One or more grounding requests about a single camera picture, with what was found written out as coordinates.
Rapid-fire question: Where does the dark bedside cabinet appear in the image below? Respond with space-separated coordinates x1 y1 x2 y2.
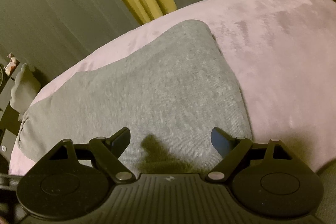
0 53 27 162

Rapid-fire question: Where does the white cloth on furniture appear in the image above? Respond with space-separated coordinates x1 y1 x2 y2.
10 63 41 117

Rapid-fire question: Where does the pink bed blanket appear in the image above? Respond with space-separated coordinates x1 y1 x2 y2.
9 0 335 176

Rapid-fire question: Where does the round black fan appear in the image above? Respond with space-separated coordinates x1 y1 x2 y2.
0 64 5 88

